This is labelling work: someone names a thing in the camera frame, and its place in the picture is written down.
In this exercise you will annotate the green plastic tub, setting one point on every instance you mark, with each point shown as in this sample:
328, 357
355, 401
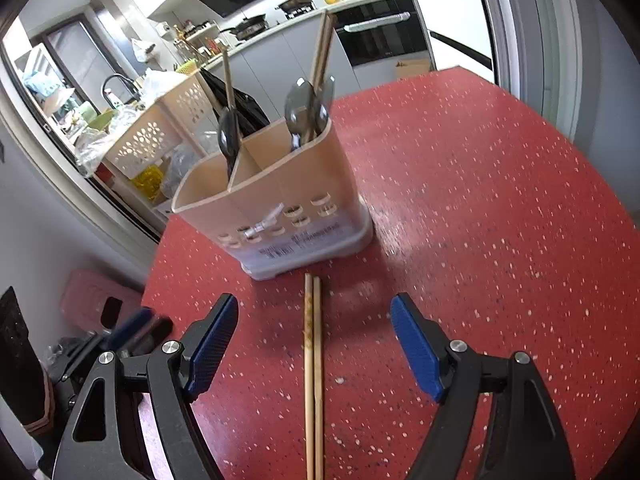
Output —
95, 119

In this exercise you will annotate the blue bag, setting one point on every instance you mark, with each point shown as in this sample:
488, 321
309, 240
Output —
41, 82

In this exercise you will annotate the black spoon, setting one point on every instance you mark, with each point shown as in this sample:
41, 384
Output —
230, 135

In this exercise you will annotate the beige plastic utensil holder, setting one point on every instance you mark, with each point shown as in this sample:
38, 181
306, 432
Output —
280, 200

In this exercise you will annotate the black wok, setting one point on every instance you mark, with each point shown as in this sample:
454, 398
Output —
247, 27

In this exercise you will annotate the clear plastic bags pile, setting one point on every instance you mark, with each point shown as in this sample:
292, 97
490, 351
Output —
155, 82

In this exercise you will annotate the white tall cabinet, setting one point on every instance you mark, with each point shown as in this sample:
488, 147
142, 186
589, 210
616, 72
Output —
450, 10

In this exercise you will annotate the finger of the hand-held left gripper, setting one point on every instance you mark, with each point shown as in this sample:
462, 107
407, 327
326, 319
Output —
159, 330
131, 327

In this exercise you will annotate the brown cardboard box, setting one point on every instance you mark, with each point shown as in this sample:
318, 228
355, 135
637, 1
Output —
412, 67

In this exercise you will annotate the yellow packet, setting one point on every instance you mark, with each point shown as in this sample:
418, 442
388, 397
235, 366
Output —
148, 180

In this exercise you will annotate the silver metal spoon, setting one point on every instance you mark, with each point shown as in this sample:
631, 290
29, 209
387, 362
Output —
298, 105

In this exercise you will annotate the dark framed sliding door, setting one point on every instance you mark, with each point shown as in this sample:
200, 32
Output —
75, 40

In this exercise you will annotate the grey kitchen cabinets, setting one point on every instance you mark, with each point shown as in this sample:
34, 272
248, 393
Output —
295, 55

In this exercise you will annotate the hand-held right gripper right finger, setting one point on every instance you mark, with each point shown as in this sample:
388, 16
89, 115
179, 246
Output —
415, 350

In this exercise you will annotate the white hanging plastic bag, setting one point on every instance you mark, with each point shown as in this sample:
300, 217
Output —
142, 50

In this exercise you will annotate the open cardboard box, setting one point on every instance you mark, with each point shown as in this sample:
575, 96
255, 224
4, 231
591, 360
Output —
57, 100

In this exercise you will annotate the black kitchen faucet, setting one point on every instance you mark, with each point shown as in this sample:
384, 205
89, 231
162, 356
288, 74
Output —
116, 78

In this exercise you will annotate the pink stool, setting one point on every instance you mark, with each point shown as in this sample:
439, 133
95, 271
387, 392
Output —
87, 295

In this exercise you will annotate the black built-in oven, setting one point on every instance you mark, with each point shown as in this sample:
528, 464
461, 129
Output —
385, 35

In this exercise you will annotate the white wall appliance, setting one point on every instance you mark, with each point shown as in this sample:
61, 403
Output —
164, 28

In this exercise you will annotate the green woven basket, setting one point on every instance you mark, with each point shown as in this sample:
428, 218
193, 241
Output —
187, 66

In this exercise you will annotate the copper wok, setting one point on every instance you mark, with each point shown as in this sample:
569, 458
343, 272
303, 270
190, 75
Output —
296, 2

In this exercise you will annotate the black speckled board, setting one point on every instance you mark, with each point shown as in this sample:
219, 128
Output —
17, 350

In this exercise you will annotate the spice rack with bottles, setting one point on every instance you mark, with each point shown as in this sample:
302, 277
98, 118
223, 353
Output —
197, 37

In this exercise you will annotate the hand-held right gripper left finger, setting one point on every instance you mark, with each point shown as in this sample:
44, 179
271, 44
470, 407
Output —
215, 345

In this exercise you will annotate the brown wooden chopstick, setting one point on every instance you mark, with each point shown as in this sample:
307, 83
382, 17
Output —
229, 80
318, 47
318, 360
326, 40
309, 360

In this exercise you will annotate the black bag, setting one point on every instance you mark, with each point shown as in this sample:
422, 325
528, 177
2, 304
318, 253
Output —
245, 105

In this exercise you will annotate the dish soap bottle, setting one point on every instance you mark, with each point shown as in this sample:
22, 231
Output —
115, 101

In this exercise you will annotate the dark metal spoon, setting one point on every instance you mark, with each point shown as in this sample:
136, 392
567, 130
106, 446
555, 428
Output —
324, 97

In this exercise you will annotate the beige perforated storage cart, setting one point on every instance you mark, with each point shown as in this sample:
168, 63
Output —
145, 140

